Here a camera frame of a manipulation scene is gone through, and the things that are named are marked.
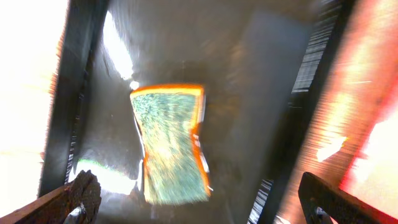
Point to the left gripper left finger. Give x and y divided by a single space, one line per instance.
75 202

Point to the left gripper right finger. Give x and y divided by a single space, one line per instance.
324 203

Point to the orange green scrub sponge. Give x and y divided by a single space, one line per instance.
168 119

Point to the red plastic tray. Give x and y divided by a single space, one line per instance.
372 176

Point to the black plastic basin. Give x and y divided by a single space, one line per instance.
262 64

